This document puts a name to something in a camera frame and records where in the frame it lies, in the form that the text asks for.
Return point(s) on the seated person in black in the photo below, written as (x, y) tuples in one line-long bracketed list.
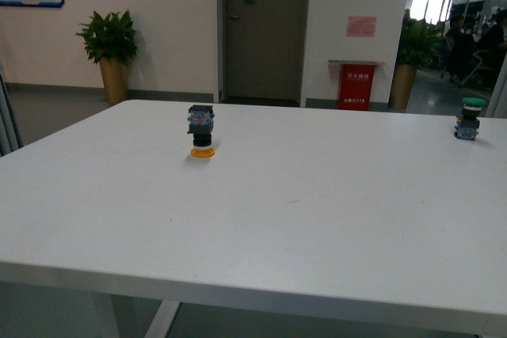
[(463, 47)]

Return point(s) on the office chair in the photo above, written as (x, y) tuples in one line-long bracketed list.
[(481, 70)]

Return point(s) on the grey curtain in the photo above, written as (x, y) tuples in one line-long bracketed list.
[(10, 135)]

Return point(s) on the pink paper notice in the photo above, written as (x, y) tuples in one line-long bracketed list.
[(361, 26)]

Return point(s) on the left potted green plant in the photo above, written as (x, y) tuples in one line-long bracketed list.
[(110, 42)]

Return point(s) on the red fire extinguisher box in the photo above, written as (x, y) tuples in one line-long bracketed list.
[(355, 83)]

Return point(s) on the right potted green plant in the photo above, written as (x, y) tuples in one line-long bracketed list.
[(416, 49)]

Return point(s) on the potted green plant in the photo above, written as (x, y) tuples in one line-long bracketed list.
[(110, 42), (416, 49)]

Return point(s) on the green mushroom push button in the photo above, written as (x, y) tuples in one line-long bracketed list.
[(467, 124)]

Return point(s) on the grey door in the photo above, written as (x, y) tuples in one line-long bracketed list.
[(264, 48)]

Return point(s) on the white table leg frame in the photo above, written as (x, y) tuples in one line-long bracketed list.
[(118, 316)]

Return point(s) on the yellow mushroom push button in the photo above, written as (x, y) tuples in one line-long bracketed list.
[(201, 123)]

